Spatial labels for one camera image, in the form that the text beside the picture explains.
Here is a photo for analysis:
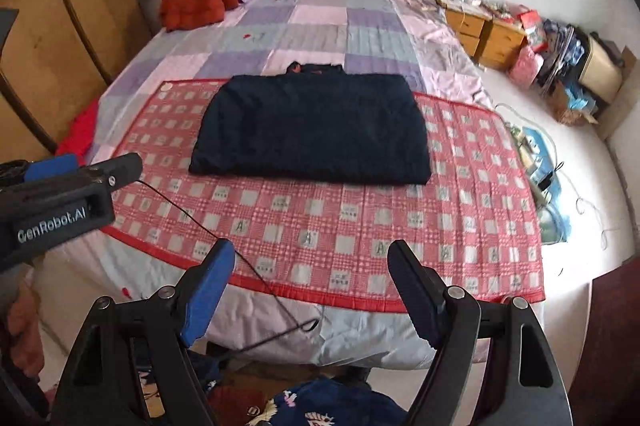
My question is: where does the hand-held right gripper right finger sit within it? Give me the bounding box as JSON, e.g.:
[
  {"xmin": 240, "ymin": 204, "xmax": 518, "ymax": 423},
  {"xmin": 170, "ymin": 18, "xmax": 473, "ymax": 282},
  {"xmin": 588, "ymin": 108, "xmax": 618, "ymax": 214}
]
[{"xmin": 387, "ymin": 240, "xmax": 573, "ymax": 426}]

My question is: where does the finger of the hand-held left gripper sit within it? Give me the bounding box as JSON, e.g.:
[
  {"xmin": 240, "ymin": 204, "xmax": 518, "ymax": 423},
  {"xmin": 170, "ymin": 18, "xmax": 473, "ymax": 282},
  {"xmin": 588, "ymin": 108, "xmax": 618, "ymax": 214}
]
[
  {"xmin": 22, "ymin": 153, "xmax": 82, "ymax": 183},
  {"xmin": 75, "ymin": 152, "xmax": 144, "ymax": 203}
]

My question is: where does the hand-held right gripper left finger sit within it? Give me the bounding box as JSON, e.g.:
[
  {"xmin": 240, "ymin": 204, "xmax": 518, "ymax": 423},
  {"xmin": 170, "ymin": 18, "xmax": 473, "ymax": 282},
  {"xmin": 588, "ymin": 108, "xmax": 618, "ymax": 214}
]
[{"xmin": 50, "ymin": 238, "xmax": 237, "ymax": 426}]

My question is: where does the navy padded jacket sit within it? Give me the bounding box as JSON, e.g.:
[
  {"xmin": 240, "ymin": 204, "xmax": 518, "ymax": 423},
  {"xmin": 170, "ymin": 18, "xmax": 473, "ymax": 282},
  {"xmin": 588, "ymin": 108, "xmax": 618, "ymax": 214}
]
[{"xmin": 188, "ymin": 62, "xmax": 432, "ymax": 186}]

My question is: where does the pile of blue patterned clothes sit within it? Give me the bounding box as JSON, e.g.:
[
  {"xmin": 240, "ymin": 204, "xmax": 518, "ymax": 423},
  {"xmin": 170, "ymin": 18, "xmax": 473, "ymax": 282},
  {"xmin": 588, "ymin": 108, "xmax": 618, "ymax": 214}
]
[{"xmin": 537, "ymin": 19, "xmax": 586, "ymax": 88}]

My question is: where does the person's left hand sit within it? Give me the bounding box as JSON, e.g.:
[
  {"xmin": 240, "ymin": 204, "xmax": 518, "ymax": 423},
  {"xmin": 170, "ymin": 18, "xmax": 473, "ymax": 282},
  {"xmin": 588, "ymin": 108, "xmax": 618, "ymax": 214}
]
[{"xmin": 0, "ymin": 291, "xmax": 47, "ymax": 359}]

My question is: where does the red cloth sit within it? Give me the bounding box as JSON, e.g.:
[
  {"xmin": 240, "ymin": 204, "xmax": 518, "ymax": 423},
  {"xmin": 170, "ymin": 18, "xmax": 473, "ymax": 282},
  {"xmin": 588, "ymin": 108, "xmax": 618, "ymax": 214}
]
[{"xmin": 55, "ymin": 100, "xmax": 101, "ymax": 157}]

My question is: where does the red checked mat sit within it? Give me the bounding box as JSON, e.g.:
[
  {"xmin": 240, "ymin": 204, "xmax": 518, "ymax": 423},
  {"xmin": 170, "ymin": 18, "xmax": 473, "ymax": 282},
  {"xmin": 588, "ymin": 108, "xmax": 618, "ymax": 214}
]
[{"xmin": 102, "ymin": 79, "xmax": 546, "ymax": 309}]

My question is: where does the black shoe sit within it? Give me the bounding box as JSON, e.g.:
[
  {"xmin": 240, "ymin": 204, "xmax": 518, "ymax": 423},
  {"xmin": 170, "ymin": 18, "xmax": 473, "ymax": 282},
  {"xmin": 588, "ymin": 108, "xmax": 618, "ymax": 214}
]
[{"xmin": 345, "ymin": 363, "xmax": 372, "ymax": 388}]

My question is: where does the wooden wardrobe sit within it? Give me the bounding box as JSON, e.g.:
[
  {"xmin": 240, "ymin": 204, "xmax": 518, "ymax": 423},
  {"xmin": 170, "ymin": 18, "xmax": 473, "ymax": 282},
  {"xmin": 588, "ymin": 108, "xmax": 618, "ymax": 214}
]
[{"xmin": 0, "ymin": 0, "xmax": 153, "ymax": 167}]

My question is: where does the blue printed pajama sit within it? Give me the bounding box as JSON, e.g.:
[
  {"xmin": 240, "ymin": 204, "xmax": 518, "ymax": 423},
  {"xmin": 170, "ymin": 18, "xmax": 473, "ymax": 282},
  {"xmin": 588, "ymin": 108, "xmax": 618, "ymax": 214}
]
[{"xmin": 200, "ymin": 356, "xmax": 408, "ymax": 426}]

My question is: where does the blue floor mat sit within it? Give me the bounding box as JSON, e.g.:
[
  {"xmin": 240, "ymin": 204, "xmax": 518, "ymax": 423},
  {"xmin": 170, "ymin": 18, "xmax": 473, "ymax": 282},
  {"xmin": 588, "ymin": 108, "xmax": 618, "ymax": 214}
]
[{"xmin": 507, "ymin": 121, "xmax": 571, "ymax": 247}]

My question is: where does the white power strip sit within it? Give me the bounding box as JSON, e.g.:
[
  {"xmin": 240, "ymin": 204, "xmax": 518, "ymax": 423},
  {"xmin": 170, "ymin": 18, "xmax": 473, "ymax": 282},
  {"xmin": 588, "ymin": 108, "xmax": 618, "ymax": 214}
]
[{"xmin": 517, "ymin": 126, "xmax": 554, "ymax": 203}]

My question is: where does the dark wooden door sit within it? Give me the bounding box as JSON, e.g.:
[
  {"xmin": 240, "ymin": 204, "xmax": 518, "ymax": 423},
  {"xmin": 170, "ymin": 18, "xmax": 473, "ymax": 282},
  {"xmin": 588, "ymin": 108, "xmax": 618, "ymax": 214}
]
[{"xmin": 570, "ymin": 256, "xmax": 640, "ymax": 426}]

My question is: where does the open cardboard box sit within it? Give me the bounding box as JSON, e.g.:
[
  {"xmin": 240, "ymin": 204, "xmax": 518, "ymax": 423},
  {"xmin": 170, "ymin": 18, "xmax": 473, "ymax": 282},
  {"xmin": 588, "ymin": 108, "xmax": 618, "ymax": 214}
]
[{"xmin": 547, "ymin": 84, "xmax": 601, "ymax": 126}]

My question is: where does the bed with patchwork sheet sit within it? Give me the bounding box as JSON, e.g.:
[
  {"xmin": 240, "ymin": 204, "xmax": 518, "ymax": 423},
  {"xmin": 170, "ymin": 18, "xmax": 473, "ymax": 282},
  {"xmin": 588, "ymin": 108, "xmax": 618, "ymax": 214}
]
[{"xmin": 82, "ymin": 0, "xmax": 548, "ymax": 367}]

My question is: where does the pink bag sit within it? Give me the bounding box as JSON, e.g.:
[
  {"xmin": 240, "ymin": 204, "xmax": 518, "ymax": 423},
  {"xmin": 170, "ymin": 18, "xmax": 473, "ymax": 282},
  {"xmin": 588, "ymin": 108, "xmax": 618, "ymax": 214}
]
[{"xmin": 510, "ymin": 45, "xmax": 545, "ymax": 87}]

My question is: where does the wooden nightstand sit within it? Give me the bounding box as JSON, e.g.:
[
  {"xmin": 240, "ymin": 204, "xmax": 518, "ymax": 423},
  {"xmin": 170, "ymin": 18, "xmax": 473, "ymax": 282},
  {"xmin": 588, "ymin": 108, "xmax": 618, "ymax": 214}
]
[
  {"xmin": 445, "ymin": 6, "xmax": 488, "ymax": 53},
  {"xmin": 480, "ymin": 16, "xmax": 526, "ymax": 71}
]

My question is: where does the flat cardboard sheet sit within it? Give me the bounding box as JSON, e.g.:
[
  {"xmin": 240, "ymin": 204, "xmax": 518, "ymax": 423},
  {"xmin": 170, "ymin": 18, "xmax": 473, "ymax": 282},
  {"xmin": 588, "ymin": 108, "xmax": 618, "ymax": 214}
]
[{"xmin": 605, "ymin": 46, "xmax": 639, "ymax": 142}]

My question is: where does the black cable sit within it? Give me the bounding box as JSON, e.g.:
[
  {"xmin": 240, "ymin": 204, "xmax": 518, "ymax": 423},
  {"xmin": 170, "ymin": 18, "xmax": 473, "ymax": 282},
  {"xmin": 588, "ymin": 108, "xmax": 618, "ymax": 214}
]
[{"xmin": 137, "ymin": 179, "xmax": 322, "ymax": 359}]

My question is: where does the white cable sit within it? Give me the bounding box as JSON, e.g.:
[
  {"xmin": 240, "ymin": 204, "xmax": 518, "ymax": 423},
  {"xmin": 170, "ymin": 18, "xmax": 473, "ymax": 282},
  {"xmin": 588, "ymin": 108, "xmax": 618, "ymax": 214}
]
[{"xmin": 495, "ymin": 104, "xmax": 612, "ymax": 253}]

